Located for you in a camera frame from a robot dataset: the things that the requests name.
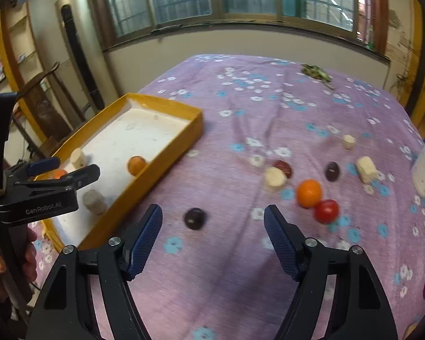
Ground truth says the dark purple plum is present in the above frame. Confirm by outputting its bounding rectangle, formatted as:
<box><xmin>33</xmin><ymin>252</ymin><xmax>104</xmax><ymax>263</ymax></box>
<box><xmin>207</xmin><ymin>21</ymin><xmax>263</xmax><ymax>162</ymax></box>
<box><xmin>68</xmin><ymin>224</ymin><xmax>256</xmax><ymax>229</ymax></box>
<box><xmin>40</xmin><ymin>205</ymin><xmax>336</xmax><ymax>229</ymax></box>
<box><xmin>325</xmin><ymin>162</ymin><xmax>341</xmax><ymax>182</ymax></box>
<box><xmin>183</xmin><ymin>207</ymin><xmax>208</xmax><ymax>231</ymax></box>

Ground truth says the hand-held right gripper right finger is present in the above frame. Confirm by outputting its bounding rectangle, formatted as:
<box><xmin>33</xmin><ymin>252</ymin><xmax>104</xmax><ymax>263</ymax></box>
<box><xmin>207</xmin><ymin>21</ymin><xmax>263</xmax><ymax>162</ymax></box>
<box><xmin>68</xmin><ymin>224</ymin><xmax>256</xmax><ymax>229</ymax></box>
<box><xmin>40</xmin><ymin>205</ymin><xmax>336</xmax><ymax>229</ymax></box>
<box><xmin>263</xmin><ymin>205</ymin><xmax>399</xmax><ymax>340</ymax></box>

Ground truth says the purple floral tablecloth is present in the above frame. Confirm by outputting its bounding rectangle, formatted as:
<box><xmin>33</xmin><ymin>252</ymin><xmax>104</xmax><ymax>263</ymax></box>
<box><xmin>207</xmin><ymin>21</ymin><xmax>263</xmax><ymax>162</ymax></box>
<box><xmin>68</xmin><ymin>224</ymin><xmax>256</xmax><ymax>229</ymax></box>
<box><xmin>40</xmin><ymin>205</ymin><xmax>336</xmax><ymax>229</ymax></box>
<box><xmin>28</xmin><ymin>54</ymin><xmax>425</xmax><ymax>340</ymax></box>

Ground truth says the large cream foam cylinder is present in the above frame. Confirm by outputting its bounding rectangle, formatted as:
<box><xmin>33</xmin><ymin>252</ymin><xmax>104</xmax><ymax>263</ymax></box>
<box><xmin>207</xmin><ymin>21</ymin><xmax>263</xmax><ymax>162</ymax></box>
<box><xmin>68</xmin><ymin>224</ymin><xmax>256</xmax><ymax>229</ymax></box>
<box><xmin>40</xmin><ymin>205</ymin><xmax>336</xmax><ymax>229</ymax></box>
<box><xmin>263</xmin><ymin>167</ymin><xmax>287</xmax><ymax>192</ymax></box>

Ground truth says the yellow cardboard tray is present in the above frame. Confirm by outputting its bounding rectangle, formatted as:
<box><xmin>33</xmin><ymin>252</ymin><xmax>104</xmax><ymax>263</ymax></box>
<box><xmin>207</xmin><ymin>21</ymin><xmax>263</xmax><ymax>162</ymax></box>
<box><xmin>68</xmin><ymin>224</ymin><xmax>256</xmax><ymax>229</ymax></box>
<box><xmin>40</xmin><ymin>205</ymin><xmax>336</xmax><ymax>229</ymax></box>
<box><xmin>32</xmin><ymin>93</ymin><xmax>203</xmax><ymax>252</ymax></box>

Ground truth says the rough cream foam chunk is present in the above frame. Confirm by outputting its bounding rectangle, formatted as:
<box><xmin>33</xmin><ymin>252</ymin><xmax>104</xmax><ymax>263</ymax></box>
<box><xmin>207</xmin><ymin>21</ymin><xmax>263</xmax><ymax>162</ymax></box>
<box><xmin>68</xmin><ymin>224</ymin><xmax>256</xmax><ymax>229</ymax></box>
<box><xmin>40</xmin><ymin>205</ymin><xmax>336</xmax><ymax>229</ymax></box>
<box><xmin>355</xmin><ymin>156</ymin><xmax>379</xmax><ymax>185</ymax></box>

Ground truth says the red date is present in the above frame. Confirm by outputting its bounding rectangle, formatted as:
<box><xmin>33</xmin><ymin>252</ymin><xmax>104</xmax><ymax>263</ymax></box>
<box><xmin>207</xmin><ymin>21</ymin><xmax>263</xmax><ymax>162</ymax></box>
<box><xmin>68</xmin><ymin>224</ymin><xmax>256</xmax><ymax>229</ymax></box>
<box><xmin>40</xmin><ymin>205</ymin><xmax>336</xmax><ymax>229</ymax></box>
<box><xmin>273</xmin><ymin>160</ymin><xmax>294</xmax><ymax>179</ymax></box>

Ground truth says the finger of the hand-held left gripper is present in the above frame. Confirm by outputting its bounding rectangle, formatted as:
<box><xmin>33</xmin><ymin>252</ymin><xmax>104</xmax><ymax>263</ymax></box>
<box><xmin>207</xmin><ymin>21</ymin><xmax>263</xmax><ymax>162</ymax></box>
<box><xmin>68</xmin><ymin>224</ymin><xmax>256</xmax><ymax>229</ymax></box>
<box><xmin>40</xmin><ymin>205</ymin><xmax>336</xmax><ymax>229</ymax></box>
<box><xmin>12</xmin><ymin>164</ymin><xmax>101</xmax><ymax>198</ymax></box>
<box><xmin>5</xmin><ymin>158</ymin><xmax>61</xmax><ymax>185</ymax></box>

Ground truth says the dark wooden chair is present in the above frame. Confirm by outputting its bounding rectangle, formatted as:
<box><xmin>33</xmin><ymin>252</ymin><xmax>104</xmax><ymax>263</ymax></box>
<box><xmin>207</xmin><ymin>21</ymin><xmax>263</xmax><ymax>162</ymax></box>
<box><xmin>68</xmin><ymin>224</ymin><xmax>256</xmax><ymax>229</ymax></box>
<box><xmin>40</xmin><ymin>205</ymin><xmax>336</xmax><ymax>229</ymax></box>
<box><xmin>12</xmin><ymin>62</ymin><xmax>93</xmax><ymax>160</ymax></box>

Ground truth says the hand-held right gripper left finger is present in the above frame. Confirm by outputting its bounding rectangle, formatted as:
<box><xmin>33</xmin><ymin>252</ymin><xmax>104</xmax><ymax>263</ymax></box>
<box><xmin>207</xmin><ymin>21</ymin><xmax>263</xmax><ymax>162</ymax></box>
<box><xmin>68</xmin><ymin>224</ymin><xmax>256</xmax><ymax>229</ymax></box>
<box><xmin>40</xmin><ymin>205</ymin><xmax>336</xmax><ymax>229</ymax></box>
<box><xmin>26</xmin><ymin>203</ymin><xmax>163</xmax><ymax>340</ymax></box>

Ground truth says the silver standing air conditioner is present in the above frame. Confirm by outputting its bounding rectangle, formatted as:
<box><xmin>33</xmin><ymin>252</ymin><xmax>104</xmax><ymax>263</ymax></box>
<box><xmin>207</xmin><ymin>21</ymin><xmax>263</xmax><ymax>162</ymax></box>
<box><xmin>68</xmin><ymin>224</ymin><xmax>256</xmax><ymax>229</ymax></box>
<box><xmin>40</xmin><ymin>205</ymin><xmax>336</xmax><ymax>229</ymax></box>
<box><xmin>54</xmin><ymin>0</ymin><xmax>110</xmax><ymax>112</ymax></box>

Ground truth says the green leafy sprig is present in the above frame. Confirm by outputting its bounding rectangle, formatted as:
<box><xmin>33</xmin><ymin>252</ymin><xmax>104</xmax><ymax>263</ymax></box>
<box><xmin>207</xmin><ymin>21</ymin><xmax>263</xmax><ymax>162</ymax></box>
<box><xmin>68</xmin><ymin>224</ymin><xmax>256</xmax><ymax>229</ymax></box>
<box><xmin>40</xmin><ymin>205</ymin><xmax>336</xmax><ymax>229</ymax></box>
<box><xmin>300</xmin><ymin>64</ymin><xmax>335</xmax><ymax>91</ymax></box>

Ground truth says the red tomato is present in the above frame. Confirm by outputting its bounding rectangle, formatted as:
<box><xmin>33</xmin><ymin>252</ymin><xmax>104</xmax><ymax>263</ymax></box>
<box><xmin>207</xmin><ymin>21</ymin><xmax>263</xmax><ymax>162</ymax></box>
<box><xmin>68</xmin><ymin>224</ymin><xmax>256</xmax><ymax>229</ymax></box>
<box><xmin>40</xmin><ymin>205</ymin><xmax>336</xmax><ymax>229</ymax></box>
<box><xmin>314</xmin><ymin>199</ymin><xmax>340</xmax><ymax>224</ymax></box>

